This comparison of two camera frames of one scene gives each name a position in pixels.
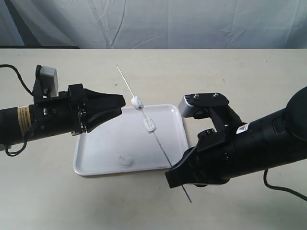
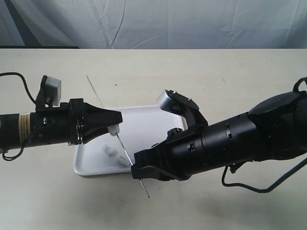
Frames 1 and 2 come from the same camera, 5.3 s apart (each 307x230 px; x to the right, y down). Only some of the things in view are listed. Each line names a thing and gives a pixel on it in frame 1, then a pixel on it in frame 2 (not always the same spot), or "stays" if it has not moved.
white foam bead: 136,103 → 113,130
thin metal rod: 145,119 → 117,136
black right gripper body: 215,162 → 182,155
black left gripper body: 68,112 → 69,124
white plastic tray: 151,139 stays
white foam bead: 124,160 stays
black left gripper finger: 96,102 → 97,117
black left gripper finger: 94,119 → 89,134
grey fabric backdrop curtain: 155,24 stays
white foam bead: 149,125 → 111,151
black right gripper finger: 186,171 → 157,155
